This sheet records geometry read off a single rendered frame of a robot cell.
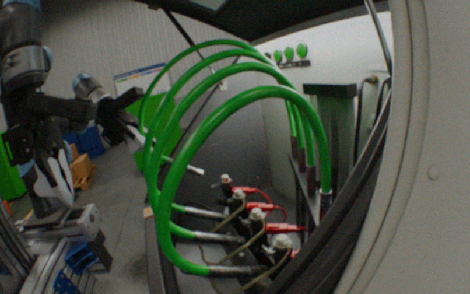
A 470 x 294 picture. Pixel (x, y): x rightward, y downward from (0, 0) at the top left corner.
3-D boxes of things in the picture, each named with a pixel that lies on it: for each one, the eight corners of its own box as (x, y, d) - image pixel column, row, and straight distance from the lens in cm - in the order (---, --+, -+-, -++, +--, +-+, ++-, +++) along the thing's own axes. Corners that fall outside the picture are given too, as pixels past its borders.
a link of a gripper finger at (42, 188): (52, 212, 41) (29, 161, 39) (77, 204, 38) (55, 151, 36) (45, 221, 39) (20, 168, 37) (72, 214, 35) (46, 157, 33)
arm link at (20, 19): (3, 14, 48) (42, 2, 47) (3, 70, 43) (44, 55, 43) (-4, -8, 41) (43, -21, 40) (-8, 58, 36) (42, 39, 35)
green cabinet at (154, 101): (182, 149, 473) (168, 90, 454) (189, 160, 392) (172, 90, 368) (141, 160, 476) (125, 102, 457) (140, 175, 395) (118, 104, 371)
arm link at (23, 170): (24, 193, 99) (11, 162, 97) (45, 179, 103) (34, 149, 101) (33, 195, 87) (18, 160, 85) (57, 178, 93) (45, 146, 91)
